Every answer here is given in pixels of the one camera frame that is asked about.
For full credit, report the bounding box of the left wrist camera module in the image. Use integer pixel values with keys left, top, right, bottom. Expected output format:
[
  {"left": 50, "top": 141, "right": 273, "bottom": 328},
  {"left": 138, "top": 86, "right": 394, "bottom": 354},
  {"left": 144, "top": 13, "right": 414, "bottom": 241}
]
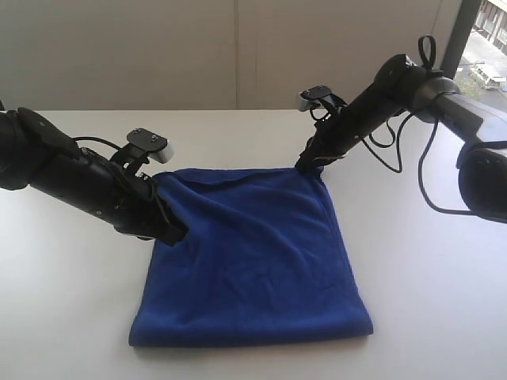
[{"left": 110, "top": 128, "right": 174, "bottom": 176}]

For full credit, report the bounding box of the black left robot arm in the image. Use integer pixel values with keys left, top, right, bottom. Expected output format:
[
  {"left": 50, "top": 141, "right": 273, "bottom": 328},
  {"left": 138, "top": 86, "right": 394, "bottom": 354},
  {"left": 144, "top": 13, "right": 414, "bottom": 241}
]
[{"left": 1, "top": 108, "right": 188, "bottom": 245}]

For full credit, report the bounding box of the dark window frame post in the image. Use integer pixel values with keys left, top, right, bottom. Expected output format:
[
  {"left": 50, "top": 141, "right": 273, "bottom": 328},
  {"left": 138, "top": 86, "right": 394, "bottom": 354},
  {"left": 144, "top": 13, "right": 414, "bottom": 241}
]
[{"left": 429, "top": 0, "right": 482, "bottom": 79}]

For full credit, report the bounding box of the blue microfiber towel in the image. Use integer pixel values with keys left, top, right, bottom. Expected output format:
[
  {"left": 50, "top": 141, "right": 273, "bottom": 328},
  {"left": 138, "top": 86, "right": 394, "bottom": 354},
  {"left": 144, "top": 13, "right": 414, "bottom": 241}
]
[{"left": 128, "top": 168, "right": 374, "bottom": 348}]

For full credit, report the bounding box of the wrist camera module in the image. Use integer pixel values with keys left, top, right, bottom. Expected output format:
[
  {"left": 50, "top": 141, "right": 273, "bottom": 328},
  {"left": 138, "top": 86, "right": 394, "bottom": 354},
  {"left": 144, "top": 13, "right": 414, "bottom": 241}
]
[
  {"left": 110, "top": 128, "right": 174, "bottom": 176},
  {"left": 297, "top": 85, "right": 347, "bottom": 121}
]

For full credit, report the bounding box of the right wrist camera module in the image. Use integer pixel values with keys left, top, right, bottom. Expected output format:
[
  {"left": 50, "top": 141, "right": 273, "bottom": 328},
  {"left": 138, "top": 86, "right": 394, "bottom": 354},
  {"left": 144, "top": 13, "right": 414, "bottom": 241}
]
[{"left": 297, "top": 85, "right": 347, "bottom": 121}]

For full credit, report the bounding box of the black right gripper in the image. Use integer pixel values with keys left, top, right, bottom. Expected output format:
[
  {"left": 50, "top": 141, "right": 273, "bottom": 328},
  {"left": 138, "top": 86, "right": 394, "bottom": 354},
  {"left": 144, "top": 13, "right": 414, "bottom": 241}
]
[{"left": 295, "top": 104, "right": 380, "bottom": 173}]

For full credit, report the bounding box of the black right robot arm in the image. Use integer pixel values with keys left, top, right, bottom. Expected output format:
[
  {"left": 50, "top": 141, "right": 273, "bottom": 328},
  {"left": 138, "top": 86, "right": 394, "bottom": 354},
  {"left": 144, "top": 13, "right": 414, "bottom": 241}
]
[{"left": 295, "top": 54, "right": 506, "bottom": 222}]

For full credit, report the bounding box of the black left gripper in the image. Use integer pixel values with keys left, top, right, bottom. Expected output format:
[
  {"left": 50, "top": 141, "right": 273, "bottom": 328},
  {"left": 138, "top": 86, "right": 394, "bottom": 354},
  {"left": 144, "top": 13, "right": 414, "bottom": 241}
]
[{"left": 78, "top": 154, "right": 188, "bottom": 246}]

